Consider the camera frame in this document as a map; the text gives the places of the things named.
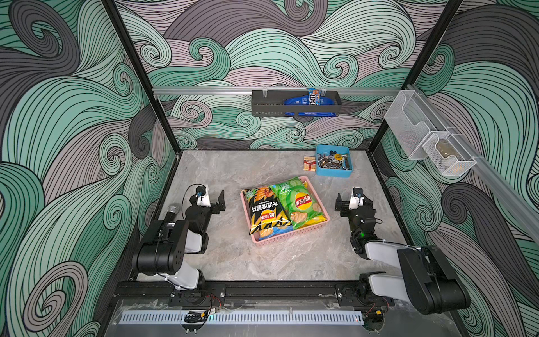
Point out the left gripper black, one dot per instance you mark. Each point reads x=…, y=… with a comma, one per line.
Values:
x=220, y=206

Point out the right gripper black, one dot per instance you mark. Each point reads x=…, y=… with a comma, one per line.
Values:
x=346, y=212

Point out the green potato chips bag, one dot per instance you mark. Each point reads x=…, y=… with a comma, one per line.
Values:
x=299, y=204

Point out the black potato chips bag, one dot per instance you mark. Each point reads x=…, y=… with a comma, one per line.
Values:
x=264, y=209

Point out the blue potato chips bag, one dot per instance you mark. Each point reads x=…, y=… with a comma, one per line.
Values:
x=274, y=231

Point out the pink plastic basket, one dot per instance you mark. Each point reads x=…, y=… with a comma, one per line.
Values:
x=255, y=237

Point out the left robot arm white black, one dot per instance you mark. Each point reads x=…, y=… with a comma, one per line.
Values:
x=167, y=241

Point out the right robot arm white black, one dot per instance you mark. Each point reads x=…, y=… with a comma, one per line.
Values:
x=427, y=281

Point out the blue tray with small items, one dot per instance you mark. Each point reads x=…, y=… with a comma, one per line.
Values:
x=333, y=161

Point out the small red beige snack box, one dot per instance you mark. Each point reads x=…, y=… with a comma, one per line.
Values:
x=309, y=163

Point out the blue cookie package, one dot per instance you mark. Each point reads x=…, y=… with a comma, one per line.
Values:
x=305, y=106

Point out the small blue snack pack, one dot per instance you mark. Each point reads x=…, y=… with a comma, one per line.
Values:
x=314, y=96

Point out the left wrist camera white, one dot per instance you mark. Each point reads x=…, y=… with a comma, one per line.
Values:
x=202, y=198

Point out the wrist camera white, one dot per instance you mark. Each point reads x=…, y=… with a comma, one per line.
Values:
x=202, y=198
x=357, y=199

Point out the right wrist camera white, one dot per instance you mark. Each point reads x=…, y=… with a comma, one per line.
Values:
x=357, y=199

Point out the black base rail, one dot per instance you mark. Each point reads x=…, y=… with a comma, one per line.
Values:
x=286, y=290

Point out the white slotted cable duct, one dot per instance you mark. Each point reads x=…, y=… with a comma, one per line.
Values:
x=247, y=317

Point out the large clear wall bin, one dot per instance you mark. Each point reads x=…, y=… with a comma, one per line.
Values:
x=412, y=120

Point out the black wall shelf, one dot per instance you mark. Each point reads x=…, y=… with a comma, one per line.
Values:
x=271, y=103

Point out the small clear wall bin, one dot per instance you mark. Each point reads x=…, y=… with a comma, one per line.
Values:
x=448, y=154

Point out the back aluminium rail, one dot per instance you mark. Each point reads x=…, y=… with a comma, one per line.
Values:
x=237, y=90

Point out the aluminium rail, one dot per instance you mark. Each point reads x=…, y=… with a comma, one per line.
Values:
x=237, y=90
x=509, y=199

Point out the right black frame post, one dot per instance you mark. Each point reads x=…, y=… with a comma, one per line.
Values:
x=432, y=41

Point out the black frame post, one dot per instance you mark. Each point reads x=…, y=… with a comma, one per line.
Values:
x=129, y=47
x=432, y=41

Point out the right aluminium rail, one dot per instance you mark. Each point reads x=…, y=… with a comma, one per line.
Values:
x=509, y=199

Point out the left black frame post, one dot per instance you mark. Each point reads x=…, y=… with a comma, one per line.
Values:
x=129, y=47

